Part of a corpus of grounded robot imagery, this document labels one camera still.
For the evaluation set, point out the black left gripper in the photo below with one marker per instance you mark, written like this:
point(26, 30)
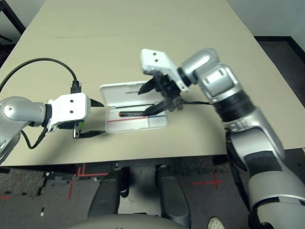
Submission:
point(77, 127)

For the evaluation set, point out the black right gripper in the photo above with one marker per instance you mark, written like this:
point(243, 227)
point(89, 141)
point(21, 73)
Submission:
point(169, 93)

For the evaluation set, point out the red and black marker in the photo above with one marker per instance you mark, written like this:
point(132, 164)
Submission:
point(131, 114)

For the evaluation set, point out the white plastic pencil case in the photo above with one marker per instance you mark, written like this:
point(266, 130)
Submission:
point(119, 94)

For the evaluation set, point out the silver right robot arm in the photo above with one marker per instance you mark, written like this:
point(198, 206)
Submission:
point(250, 119)

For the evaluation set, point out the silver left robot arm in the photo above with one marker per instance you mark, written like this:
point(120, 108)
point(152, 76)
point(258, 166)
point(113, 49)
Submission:
point(19, 112)

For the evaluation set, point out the red tape lines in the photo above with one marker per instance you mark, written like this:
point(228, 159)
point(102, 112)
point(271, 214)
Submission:
point(95, 175)

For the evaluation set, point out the grey left robot leg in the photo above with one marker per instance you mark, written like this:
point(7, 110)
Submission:
point(104, 195)

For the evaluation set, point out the grey robot leg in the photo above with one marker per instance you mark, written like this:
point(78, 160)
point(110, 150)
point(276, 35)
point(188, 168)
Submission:
point(172, 198)
point(104, 195)

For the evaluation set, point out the grey right robot leg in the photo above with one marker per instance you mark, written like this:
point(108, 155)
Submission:
point(172, 198)

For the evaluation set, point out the red tape cross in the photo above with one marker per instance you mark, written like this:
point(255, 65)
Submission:
point(215, 182)

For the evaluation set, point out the grey robot torso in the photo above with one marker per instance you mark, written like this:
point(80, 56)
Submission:
point(126, 223)

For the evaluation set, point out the white perforated shoe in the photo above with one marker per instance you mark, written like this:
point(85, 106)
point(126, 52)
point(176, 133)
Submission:
point(216, 223)

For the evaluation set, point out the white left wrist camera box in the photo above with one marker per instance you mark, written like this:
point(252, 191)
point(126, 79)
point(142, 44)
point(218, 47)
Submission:
point(69, 107)

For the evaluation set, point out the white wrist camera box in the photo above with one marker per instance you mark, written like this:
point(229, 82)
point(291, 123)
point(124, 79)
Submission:
point(69, 107)
point(155, 59)

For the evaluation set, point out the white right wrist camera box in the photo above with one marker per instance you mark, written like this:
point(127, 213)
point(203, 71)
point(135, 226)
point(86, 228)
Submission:
point(155, 59)

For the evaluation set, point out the side table with black frame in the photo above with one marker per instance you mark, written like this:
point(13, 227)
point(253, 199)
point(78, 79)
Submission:
point(12, 14)

